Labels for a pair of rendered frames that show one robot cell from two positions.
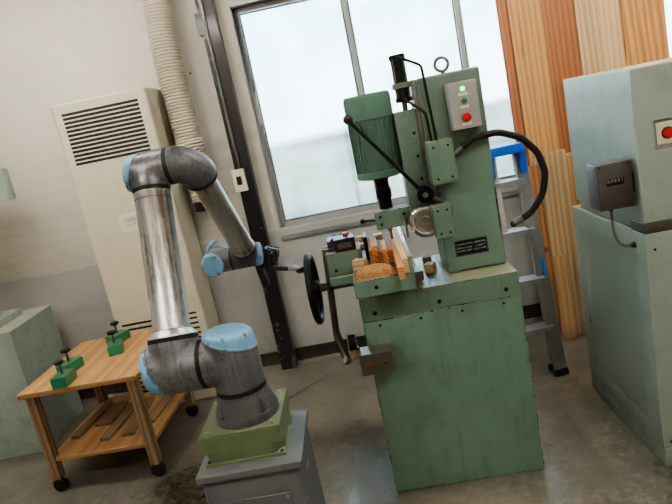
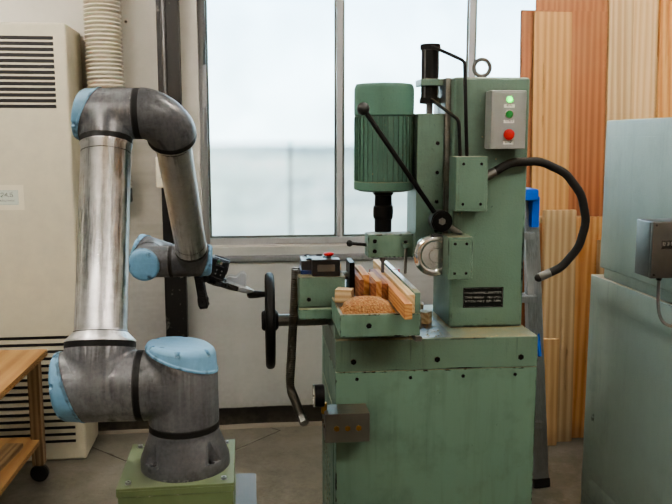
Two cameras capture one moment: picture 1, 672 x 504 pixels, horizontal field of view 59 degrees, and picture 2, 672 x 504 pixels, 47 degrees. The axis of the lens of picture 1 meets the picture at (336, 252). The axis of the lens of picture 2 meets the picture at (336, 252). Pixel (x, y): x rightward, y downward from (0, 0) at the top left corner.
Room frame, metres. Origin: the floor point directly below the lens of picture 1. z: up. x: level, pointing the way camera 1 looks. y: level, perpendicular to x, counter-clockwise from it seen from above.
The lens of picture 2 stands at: (0.03, 0.31, 1.35)
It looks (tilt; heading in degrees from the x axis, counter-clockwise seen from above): 8 degrees down; 350
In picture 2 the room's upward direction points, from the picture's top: straight up
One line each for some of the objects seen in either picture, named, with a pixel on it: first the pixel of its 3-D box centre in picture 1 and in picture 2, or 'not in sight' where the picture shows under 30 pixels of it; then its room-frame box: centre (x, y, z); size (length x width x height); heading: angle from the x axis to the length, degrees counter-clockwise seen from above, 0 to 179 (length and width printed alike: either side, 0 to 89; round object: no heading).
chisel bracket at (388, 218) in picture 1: (393, 218); (389, 247); (2.27, -0.24, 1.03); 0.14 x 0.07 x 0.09; 86
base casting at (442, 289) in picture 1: (431, 280); (421, 334); (2.27, -0.35, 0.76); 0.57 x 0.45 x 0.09; 86
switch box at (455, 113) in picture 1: (462, 105); (505, 120); (2.11, -0.53, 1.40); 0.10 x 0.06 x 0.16; 86
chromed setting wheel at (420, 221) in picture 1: (426, 220); (434, 254); (2.14, -0.34, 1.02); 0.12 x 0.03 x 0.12; 86
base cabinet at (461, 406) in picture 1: (446, 372); (418, 458); (2.27, -0.34, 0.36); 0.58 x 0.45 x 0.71; 86
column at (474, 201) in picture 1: (458, 171); (478, 201); (2.26, -0.51, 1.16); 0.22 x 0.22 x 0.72; 86
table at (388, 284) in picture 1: (369, 266); (348, 301); (2.24, -0.11, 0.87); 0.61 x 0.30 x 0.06; 176
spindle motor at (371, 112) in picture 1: (373, 136); (383, 138); (2.27, -0.22, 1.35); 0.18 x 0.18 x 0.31
